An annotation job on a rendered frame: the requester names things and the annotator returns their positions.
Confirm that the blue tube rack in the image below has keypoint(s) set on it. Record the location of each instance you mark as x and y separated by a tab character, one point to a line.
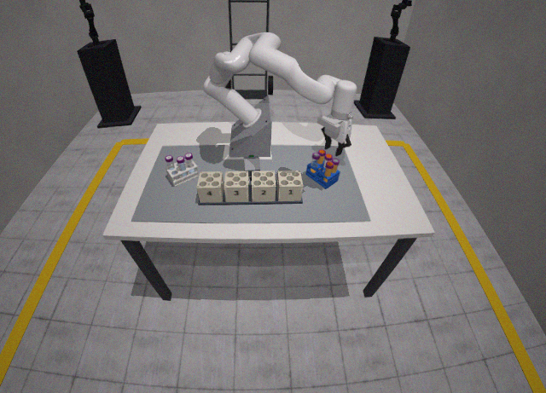
316	176

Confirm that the beige bucket adapter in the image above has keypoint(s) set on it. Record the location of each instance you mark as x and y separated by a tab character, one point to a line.
209	188
239	192
263	186
291	186

